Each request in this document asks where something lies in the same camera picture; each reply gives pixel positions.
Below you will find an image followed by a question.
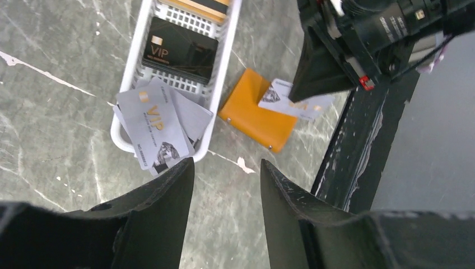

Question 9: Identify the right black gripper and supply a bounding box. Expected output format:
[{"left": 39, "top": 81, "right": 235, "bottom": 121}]
[{"left": 289, "top": 1, "right": 394, "bottom": 103}]

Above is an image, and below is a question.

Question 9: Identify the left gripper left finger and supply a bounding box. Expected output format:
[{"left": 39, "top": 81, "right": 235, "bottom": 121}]
[{"left": 1, "top": 157, "right": 195, "bottom": 268}]

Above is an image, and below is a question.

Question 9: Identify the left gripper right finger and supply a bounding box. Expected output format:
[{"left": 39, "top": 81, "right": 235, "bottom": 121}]
[{"left": 260, "top": 160, "right": 474, "bottom": 268}]

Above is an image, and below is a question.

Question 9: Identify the silver VIP card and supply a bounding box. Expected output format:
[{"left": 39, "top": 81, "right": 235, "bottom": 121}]
[{"left": 258, "top": 78, "right": 335, "bottom": 120}]

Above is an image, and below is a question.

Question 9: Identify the white plastic basket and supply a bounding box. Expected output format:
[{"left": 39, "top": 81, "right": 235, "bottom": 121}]
[{"left": 110, "top": 0, "right": 244, "bottom": 164}]

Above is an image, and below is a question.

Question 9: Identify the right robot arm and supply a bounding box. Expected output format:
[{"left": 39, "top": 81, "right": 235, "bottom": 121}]
[{"left": 289, "top": 1, "right": 474, "bottom": 103}]

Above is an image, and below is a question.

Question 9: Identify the gold cards stack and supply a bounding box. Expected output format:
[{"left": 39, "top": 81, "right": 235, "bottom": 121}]
[{"left": 160, "top": 0, "right": 230, "bottom": 25}]

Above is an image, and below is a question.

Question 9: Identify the black VIP cards stack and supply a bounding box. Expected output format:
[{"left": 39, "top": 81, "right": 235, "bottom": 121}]
[{"left": 142, "top": 17, "right": 218, "bottom": 85}]

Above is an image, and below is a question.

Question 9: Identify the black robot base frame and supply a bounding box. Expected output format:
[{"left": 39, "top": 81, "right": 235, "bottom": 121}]
[{"left": 311, "top": 71, "right": 420, "bottom": 214}]

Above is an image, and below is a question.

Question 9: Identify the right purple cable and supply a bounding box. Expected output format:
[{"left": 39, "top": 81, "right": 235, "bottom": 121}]
[{"left": 415, "top": 33, "right": 457, "bottom": 74}]

